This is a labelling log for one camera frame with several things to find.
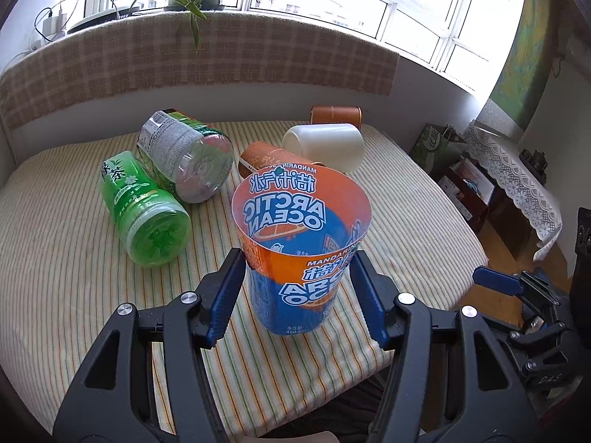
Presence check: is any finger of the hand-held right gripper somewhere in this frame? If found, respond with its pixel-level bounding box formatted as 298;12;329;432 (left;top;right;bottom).
472;265;578;395

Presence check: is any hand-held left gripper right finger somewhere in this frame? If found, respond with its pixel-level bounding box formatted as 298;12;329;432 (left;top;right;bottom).
351;249;542;443

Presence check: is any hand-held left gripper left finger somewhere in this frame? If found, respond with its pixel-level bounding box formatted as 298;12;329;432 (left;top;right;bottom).
53;247;247;443

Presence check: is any orange and blue plastic cup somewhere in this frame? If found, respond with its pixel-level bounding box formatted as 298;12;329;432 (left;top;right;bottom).
231;165;372;337

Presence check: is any brown paper cup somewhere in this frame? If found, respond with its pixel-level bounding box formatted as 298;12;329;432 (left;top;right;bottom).
310;105;363;131
239;142;301;181

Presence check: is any white cup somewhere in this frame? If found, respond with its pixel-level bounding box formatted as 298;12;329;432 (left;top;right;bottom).
282;123;365;174

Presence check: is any dark wooden cabinet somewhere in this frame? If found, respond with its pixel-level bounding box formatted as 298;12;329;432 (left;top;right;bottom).
438;157;539;261

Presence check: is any dark cloth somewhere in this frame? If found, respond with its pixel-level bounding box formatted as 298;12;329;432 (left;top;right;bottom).
295;364;394;443

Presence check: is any lace-covered side table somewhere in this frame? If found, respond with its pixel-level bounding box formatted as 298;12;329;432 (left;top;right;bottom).
463;120;564;261

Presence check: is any dark figurine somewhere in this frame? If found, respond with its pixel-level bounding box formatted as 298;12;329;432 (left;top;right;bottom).
519;148;551;177

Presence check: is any green tea bottle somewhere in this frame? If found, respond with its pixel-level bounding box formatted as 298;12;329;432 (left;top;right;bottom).
98;150;193;268

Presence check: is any green paper bag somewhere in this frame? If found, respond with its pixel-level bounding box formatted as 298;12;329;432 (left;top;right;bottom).
410;123;468;177

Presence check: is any clear bottle with green label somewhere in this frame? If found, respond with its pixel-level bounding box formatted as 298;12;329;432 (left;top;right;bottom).
137;110;236;205

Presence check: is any plaid blanket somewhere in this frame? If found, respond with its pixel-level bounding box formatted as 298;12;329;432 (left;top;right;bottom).
0;9;400;132

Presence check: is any round white tray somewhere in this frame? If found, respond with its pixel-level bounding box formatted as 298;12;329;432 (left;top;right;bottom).
67;6;136;35

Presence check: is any white charger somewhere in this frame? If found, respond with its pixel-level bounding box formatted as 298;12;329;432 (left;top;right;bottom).
44;2;68;41

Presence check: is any green and yellow wall painting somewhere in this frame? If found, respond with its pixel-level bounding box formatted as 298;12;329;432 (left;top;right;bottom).
488;0;563;131

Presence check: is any white window frame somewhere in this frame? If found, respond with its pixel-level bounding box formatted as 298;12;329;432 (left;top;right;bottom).
90;0;529;94

